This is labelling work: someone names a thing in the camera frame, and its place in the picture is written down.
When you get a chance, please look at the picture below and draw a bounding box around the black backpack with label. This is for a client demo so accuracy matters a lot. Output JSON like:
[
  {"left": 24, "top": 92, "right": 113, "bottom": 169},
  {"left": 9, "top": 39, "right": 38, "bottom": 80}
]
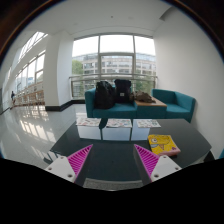
[{"left": 114, "top": 78, "right": 133, "bottom": 104}]

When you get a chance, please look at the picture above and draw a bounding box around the yellow pink cartoon towel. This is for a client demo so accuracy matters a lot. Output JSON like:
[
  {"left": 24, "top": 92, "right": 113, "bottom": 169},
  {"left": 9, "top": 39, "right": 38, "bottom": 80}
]
[{"left": 147, "top": 133, "right": 182, "bottom": 157}]

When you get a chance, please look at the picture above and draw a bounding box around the brown jacket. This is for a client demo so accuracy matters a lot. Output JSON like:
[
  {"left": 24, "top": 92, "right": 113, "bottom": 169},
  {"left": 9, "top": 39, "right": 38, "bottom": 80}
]
[{"left": 132, "top": 90, "right": 156, "bottom": 104}]

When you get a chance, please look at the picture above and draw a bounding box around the wooden balustrade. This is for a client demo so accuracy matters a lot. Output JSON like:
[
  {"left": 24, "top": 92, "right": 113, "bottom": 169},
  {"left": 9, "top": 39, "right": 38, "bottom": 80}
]
[{"left": 14, "top": 89, "right": 46, "bottom": 107}]

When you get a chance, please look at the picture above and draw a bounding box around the person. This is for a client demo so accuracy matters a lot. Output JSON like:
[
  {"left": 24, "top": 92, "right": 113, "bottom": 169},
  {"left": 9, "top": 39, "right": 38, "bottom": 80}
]
[{"left": 9, "top": 90, "right": 16, "bottom": 106}]

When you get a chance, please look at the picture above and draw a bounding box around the metal window railing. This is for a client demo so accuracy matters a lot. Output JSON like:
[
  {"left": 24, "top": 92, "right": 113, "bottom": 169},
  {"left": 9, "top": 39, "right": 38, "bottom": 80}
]
[{"left": 68, "top": 73, "right": 158, "bottom": 99}]

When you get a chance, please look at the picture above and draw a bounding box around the wooden sofa table top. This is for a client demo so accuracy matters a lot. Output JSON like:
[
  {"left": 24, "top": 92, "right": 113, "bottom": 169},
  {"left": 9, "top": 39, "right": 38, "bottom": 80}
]
[{"left": 134, "top": 97, "right": 168, "bottom": 108}]

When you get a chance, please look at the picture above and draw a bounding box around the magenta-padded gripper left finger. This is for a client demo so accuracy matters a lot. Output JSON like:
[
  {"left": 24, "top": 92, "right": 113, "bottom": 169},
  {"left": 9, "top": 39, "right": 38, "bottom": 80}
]
[{"left": 43, "top": 143, "right": 94, "bottom": 184}]

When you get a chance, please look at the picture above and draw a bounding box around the bulky black backpack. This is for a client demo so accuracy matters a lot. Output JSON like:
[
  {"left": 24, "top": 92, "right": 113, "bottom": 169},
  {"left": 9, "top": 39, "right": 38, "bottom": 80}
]
[{"left": 93, "top": 80, "right": 117, "bottom": 110}]

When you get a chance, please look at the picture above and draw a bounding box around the colourful sticker sheet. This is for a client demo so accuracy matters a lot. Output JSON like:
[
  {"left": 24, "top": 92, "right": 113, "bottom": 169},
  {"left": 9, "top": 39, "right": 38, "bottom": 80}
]
[
  {"left": 136, "top": 119, "right": 162, "bottom": 129},
  {"left": 105, "top": 118, "right": 133, "bottom": 129},
  {"left": 75, "top": 117, "right": 102, "bottom": 127}
]

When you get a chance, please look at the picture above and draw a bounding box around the teal corner sofa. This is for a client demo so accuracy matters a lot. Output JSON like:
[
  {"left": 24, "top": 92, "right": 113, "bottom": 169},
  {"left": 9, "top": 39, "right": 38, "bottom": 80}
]
[{"left": 84, "top": 88, "right": 197, "bottom": 124}]

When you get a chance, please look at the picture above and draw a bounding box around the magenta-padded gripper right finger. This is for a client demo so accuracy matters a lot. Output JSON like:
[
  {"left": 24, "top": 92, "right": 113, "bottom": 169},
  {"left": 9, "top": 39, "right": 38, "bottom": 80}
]
[{"left": 132, "top": 143, "right": 183, "bottom": 185}]

